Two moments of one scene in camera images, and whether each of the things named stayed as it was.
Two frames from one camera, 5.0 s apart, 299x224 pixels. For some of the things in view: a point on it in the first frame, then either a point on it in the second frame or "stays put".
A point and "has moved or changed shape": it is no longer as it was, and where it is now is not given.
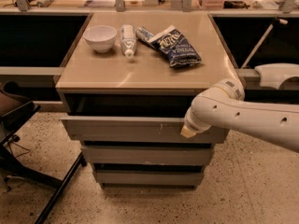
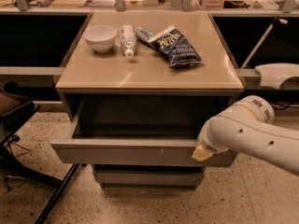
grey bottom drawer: x=148 y=176 stays put
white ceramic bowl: x=101 y=37 stays put
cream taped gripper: x=192 y=126 to x=207 y=144
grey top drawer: x=135 y=129 has moved or changed shape
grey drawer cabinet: x=128 y=85 stays put
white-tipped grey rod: x=276 y=21 stays put
